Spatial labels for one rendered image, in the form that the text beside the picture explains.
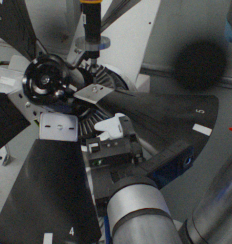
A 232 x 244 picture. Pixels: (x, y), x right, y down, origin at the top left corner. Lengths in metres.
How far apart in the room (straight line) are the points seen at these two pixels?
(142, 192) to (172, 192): 1.36
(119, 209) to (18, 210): 0.34
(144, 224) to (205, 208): 0.09
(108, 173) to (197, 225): 0.13
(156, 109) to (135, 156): 0.18
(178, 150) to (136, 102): 0.19
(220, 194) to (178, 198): 1.38
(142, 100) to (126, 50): 0.33
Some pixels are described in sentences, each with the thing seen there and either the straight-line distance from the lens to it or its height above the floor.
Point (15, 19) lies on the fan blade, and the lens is 0.82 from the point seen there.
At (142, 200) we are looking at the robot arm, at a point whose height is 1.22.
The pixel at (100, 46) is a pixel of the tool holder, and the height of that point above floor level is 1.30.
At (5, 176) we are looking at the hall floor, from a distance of 2.32.
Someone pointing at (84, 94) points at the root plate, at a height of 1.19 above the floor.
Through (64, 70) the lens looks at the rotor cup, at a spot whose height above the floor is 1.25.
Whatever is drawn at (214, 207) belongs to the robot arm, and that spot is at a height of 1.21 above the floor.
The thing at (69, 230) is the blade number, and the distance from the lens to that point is 0.65.
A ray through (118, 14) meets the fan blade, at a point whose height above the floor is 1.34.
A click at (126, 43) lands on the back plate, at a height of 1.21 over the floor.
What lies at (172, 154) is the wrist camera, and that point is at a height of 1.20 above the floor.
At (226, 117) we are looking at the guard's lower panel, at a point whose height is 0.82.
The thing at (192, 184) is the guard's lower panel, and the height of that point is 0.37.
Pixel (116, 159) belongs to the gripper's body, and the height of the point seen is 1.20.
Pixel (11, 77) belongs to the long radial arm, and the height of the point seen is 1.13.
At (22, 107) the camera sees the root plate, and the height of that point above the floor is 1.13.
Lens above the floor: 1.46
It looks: 32 degrees down
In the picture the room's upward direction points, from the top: straight up
